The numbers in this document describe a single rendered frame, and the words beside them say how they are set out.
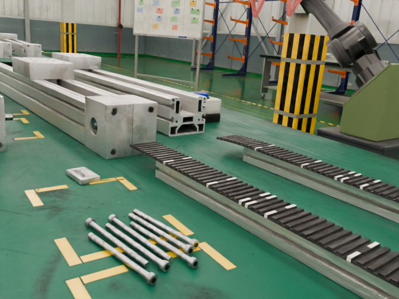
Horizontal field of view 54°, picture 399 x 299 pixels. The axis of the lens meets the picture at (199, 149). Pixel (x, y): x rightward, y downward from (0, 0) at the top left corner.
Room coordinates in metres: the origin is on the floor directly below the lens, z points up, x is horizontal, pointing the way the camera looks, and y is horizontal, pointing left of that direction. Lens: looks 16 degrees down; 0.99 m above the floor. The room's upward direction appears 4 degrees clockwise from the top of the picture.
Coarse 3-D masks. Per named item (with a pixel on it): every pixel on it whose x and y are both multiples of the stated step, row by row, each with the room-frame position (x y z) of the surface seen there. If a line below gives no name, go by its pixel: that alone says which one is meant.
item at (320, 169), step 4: (328, 164) 0.59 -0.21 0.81; (312, 168) 0.57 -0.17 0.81; (316, 168) 0.57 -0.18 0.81; (320, 168) 0.57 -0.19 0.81; (324, 168) 0.57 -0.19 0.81; (328, 168) 0.57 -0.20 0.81; (332, 168) 0.58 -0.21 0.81; (336, 168) 0.58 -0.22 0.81; (316, 172) 0.56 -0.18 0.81; (320, 172) 0.56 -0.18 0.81
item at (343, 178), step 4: (352, 172) 0.56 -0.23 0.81; (336, 176) 0.54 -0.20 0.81; (340, 176) 0.54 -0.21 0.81; (344, 176) 0.54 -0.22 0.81; (348, 176) 0.55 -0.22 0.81; (352, 176) 0.54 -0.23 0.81; (356, 176) 0.55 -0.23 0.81; (360, 176) 0.55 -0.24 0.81; (340, 180) 0.53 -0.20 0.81; (344, 180) 0.53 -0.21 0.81; (348, 180) 0.53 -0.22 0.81
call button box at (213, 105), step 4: (208, 100) 1.00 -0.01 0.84; (212, 100) 1.01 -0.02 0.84; (216, 100) 1.02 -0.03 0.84; (220, 100) 1.02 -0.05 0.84; (204, 104) 0.99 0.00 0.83; (208, 104) 1.00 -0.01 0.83; (212, 104) 1.01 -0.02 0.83; (216, 104) 1.02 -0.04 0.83; (220, 104) 1.02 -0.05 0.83; (208, 108) 1.00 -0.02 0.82; (212, 108) 1.01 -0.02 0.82; (216, 108) 1.02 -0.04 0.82; (220, 108) 1.03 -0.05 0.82; (208, 112) 1.00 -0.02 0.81; (212, 112) 1.01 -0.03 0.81; (216, 112) 1.02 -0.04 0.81; (204, 116) 0.99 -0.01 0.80; (208, 116) 1.00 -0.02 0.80; (212, 116) 1.01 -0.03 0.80; (216, 116) 1.02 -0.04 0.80; (208, 120) 1.00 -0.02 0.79; (212, 120) 1.01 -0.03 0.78; (216, 120) 1.02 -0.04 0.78
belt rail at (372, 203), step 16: (256, 160) 0.66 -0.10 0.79; (272, 160) 0.64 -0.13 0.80; (288, 176) 0.61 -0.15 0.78; (304, 176) 0.59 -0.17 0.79; (320, 176) 0.56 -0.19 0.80; (336, 192) 0.54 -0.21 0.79; (352, 192) 0.53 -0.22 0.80; (368, 192) 0.50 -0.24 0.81; (368, 208) 0.50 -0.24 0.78; (384, 208) 0.49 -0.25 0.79
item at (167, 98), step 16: (80, 80) 1.20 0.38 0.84; (96, 80) 1.11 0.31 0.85; (112, 80) 1.05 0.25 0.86; (128, 80) 1.12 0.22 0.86; (144, 96) 0.91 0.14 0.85; (160, 96) 0.86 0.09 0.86; (176, 96) 0.93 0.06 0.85; (192, 96) 0.89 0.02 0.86; (160, 112) 0.85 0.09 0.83; (176, 112) 0.85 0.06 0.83; (192, 112) 0.88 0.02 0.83; (160, 128) 0.85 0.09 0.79; (176, 128) 0.84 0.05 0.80; (192, 128) 0.89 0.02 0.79
